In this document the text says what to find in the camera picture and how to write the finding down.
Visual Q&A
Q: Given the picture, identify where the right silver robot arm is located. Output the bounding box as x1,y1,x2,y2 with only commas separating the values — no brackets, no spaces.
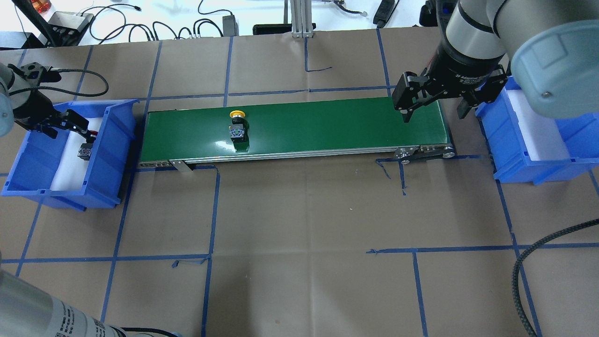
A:
392,0,599,122

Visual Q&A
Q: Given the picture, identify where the right blue plastic bin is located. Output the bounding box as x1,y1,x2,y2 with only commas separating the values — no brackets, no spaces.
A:
475,78,599,185

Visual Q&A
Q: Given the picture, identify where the black power adapter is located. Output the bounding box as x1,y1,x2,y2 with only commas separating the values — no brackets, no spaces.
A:
222,15,239,37

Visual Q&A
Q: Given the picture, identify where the aluminium frame post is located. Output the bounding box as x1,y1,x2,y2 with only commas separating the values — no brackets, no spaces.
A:
289,0,314,38

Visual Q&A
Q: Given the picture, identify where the white foam pad left bin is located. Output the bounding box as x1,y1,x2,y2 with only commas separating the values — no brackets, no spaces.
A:
51,132,89,190

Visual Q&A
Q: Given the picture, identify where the blue plastic bin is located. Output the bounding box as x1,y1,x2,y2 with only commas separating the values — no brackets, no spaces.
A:
475,78,599,185
1,99,138,212

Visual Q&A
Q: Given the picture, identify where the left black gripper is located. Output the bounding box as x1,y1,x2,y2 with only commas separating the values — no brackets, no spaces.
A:
14,90,94,143

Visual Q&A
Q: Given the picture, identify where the white foam pad bin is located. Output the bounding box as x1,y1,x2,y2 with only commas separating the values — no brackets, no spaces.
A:
507,90,570,161
51,132,89,190

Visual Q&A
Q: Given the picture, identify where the left blue plastic bin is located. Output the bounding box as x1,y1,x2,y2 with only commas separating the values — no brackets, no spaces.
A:
1,99,138,212

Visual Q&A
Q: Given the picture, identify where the black blue switch block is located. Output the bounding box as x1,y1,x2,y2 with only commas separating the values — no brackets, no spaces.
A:
77,143,93,161

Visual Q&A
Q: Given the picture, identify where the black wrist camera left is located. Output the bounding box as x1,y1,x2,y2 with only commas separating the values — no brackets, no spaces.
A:
7,62,62,86

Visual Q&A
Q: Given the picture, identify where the white foam pad right bin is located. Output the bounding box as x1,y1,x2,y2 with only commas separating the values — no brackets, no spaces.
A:
507,90,570,161

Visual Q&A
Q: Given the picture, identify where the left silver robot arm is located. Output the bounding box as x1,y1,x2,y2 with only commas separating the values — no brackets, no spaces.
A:
1,63,174,337

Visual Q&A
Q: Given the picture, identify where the yellow push button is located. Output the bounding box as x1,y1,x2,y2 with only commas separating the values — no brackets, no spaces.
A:
229,110,248,143

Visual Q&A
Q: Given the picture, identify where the green conveyor belt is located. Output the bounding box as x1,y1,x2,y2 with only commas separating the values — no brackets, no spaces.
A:
139,97,457,170

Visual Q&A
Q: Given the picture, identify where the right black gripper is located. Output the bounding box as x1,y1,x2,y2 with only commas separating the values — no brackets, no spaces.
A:
392,44,508,123

